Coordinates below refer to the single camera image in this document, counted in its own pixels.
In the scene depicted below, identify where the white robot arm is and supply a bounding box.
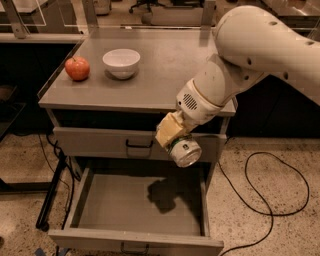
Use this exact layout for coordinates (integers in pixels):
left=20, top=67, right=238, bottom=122
left=156, top=5, right=320, bottom=147

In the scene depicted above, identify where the grey drawer cabinet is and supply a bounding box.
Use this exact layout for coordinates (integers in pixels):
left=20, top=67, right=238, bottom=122
left=36, top=26, right=238, bottom=191

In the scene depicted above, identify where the black cables left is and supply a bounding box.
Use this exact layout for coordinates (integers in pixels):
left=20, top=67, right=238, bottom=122
left=36, top=133, right=81, bottom=256

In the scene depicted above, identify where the black floor cable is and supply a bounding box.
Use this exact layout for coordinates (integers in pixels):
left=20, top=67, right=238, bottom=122
left=216, top=151, right=311, bottom=256

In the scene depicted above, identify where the grey top drawer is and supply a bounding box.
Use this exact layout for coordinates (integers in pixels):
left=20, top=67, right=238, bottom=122
left=52, top=126, right=228, bottom=163

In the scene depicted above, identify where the black office chair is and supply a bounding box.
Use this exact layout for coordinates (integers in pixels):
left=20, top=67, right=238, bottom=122
left=128, top=0, right=166, bottom=14

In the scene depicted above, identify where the silver green 7up can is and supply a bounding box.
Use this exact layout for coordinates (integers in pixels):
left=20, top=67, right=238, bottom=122
left=166, top=134, right=202, bottom=168

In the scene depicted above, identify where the red apple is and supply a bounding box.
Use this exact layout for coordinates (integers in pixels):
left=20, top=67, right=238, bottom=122
left=64, top=56, right=90, bottom=81

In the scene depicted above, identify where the open grey middle drawer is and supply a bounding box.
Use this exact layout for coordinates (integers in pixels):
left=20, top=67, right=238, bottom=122
left=49, top=168, right=224, bottom=256

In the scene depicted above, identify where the white ceramic bowl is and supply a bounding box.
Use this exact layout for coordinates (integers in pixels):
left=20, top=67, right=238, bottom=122
left=102, top=49, right=141, bottom=79

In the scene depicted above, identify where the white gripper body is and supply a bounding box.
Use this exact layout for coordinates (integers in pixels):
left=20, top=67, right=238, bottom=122
left=176, top=79, right=221, bottom=129

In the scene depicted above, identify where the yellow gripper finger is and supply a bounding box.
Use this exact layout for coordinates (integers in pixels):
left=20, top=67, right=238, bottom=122
left=155, top=111, right=188, bottom=148

